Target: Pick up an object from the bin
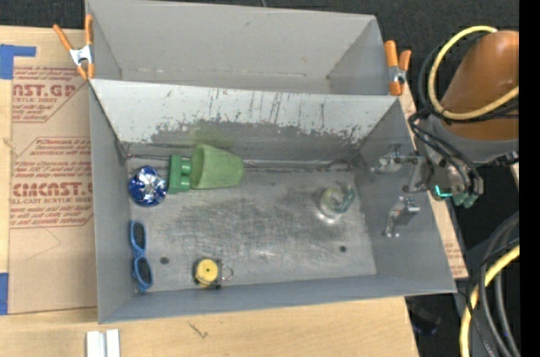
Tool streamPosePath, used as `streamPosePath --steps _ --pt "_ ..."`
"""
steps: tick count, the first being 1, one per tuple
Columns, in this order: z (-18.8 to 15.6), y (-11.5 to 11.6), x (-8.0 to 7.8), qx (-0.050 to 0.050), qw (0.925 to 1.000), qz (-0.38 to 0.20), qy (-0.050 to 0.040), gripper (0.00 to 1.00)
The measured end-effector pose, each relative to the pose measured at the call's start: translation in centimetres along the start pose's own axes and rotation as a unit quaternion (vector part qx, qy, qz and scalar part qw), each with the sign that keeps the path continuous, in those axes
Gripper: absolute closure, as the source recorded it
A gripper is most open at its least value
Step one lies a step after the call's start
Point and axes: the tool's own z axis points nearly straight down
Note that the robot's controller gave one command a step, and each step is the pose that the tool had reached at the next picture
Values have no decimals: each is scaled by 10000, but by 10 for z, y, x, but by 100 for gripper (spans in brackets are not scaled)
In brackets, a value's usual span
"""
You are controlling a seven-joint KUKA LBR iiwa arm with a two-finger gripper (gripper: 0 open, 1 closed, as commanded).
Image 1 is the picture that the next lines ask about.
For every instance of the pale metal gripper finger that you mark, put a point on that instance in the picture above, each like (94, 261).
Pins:
(401, 214)
(396, 161)

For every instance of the grey metal bin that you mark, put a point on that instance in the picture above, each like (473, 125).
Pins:
(261, 228)

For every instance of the green plastic cup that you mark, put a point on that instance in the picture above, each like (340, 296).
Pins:
(217, 167)

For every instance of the yellow tape measure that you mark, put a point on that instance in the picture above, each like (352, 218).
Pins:
(206, 272)

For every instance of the green toy building block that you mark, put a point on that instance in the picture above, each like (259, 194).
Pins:
(177, 176)

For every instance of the blue and silver ball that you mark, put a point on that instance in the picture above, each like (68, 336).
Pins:
(147, 185)

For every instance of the blue sunglasses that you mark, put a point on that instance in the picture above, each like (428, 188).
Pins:
(140, 258)

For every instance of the brown cardboard board, red print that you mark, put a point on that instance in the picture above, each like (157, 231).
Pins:
(46, 178)

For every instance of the black cylinder on white bracket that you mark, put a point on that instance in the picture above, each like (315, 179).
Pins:
(509, 158)

